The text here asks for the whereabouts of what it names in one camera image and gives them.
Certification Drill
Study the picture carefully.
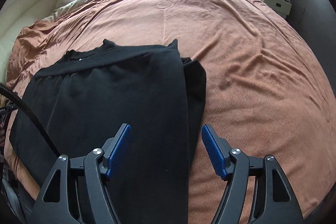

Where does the black t-shirt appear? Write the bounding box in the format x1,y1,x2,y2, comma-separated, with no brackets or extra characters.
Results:
10,40,206,223

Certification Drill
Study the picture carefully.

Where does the salmon pink bed blanket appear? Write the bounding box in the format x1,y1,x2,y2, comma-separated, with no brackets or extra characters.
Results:
6,0,335,218

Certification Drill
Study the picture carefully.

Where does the cream padded headboard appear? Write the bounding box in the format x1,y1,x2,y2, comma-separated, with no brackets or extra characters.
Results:
1,0,58,81

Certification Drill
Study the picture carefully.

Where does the black braided cable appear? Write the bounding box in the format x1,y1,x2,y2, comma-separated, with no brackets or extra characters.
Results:
0,82,62,158

